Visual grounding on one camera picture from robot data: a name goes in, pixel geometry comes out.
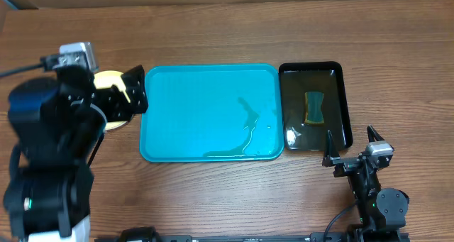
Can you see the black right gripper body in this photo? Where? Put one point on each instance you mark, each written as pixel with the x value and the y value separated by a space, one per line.
pixel 345 165

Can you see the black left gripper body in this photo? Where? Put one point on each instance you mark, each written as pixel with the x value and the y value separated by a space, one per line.
pixel 85 101

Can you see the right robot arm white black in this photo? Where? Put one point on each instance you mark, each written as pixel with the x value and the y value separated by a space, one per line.
pixel 382 211

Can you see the green yellow sponge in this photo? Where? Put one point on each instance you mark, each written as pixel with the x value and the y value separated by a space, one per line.
pixel 313 113

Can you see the yellow plate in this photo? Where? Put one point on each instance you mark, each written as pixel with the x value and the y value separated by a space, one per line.
pixel 106 79

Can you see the teal plastic tray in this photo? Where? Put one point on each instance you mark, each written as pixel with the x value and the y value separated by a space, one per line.
pixel 212 113

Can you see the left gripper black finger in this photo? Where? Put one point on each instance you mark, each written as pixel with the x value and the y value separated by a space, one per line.
pixel 134 80
pixel 113 104

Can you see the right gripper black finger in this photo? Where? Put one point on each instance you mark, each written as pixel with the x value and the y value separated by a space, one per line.
pixel 373 135
pixel 330 149

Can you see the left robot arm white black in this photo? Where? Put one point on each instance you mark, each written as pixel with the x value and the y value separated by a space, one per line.
pixel 49 167

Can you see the black water tray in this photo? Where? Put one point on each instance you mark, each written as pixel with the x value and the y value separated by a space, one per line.
pixel 297 78

